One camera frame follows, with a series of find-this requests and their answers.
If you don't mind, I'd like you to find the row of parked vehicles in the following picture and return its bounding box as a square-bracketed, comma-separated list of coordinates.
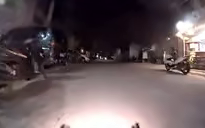
[54, 48, 91, 65]

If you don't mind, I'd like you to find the grey asphalt road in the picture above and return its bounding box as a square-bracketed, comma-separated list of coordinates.
[0, 60, 205, 128]

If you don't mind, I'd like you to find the parked motorcycle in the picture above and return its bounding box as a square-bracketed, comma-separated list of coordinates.
[164, 54, 192, 75]

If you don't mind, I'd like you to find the dark parked vehicle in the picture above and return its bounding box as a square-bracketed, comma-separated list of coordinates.
[0, 26, 58, 79]

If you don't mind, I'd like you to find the lit shop building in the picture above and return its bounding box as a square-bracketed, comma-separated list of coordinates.
[174, 13, 205, 72]

